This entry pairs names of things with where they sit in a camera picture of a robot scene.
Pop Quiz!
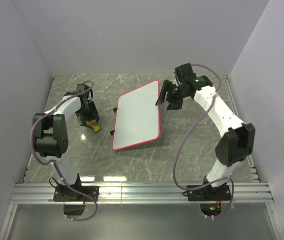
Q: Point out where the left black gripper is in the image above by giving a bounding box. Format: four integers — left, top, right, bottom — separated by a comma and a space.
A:
76, 101, 99, 127

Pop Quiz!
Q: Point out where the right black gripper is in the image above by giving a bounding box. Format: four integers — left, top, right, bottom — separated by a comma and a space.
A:
155, 79, 189, 111

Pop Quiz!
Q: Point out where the yellow whiteboard eraser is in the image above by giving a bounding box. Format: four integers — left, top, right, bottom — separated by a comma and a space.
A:
86, 120, 100, 133

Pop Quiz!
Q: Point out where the pink framed whiteboard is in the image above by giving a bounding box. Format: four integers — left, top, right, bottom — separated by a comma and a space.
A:
112, 80, 161, 151

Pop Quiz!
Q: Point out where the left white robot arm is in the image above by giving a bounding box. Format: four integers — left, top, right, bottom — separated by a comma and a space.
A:
30, 90, 100, 201

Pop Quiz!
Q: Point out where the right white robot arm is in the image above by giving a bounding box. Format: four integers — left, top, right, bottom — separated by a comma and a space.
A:
156, 73, 255, 200

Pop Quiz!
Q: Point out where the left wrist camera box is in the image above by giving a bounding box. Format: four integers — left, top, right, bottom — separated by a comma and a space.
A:
76, 83, 93, 95

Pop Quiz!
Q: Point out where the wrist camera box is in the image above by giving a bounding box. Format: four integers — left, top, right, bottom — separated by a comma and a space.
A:
174, 63, 197, 83
76, 83, 93, 95

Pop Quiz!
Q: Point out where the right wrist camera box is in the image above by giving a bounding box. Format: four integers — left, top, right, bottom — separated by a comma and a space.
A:
174, 63, 197, 83

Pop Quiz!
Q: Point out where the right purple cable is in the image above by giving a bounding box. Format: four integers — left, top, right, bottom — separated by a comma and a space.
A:
173, 63, 234, 221

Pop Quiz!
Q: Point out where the aluminium right side rail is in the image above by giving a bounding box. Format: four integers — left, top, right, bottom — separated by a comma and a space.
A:
223, 74, 260, 183

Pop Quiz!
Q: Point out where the aluminium rail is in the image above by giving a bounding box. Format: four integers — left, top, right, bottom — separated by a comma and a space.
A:
223, 74, 260, 183
10, 182, 273, 204

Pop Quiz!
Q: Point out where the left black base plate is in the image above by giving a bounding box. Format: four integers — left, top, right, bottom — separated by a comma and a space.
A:
53, 185, 99, 202

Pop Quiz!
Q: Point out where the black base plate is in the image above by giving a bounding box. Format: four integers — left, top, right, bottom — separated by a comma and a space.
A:
183, 183, 231, 202
53, 185, 99, 202

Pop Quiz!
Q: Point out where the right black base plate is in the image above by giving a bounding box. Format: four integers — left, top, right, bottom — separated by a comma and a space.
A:
183, 183, 231, 202

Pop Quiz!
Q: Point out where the aluminium front rail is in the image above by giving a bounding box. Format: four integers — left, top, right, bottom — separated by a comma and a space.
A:
10, 182, 273, 204

